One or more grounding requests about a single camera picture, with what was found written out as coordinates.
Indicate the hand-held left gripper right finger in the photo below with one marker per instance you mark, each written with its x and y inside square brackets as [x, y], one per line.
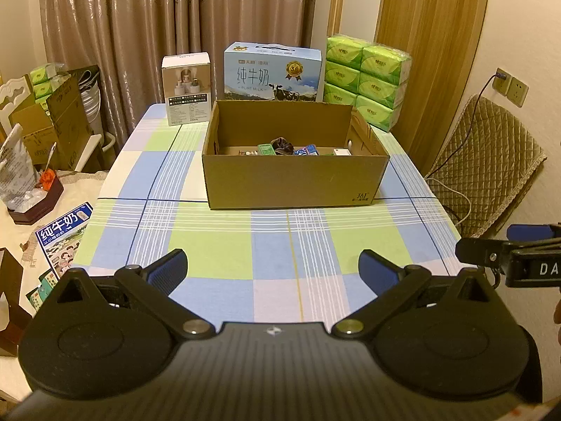
[377, 269]

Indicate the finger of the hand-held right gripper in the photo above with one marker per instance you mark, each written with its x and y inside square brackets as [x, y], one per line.
[530, 231]
[475, 251]

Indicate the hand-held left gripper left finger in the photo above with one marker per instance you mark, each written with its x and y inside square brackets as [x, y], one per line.
[168, 269]

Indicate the cardboard box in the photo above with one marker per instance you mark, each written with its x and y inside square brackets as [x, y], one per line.
[285, 184]

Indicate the clear snack packet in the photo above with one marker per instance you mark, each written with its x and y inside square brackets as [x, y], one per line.
[247, 153]

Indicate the items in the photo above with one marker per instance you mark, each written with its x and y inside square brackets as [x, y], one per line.
[284, 144]

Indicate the person's right hand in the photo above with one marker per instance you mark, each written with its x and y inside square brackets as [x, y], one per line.
[558, 310]

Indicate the plaid tablecloth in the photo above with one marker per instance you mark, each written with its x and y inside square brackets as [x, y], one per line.
[219, 250]

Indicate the chair with quilted cover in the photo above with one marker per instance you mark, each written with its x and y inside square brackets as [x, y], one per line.
[495, 162]

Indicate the blue milk leaflet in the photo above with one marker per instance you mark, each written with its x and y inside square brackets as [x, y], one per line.
[61, 237]

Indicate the white stool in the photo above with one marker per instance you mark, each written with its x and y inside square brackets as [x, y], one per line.
[94, 149]

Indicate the dark brown tray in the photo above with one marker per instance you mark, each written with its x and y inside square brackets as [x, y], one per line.
[39, 210]

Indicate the small orange toy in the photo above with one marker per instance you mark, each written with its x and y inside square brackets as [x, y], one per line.
[48, 179]

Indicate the brown wooden box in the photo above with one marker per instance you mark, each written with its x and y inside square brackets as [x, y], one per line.
[11, 315]

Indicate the white product box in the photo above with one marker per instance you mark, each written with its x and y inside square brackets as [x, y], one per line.
[186, 96]

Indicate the large cardboard carton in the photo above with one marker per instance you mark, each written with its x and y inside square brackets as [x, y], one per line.
[70, 118]

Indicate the stack of steel bowls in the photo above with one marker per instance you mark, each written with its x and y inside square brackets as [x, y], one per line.
[90, 105]

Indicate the small cardboard carton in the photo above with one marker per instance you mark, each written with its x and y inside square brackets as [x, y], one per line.
[35, 140]

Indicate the stack of green tissue packs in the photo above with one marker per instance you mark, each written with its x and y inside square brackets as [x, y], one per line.
[368, 83]

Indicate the crumpled white plastic bag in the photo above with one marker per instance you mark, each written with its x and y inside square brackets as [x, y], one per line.
[15, 162]

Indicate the wooden wardrobe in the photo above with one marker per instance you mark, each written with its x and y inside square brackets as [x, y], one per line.
[429, 52]

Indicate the blue milk carton box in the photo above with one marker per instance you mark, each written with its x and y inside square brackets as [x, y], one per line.
[263, 74]

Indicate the loose green tissue packs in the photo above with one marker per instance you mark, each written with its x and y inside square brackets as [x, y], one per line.
[41, 83]

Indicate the white carved chair back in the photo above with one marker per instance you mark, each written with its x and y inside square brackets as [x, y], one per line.
[11, 92]

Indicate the beige curtain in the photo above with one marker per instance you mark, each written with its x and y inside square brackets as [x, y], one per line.
[131, 30]

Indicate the pale wooden slat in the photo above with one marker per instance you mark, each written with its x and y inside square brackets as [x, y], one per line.
[336, 15]

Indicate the beige wall socket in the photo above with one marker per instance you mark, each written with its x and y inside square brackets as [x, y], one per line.
[520, 92]
[503, 85]

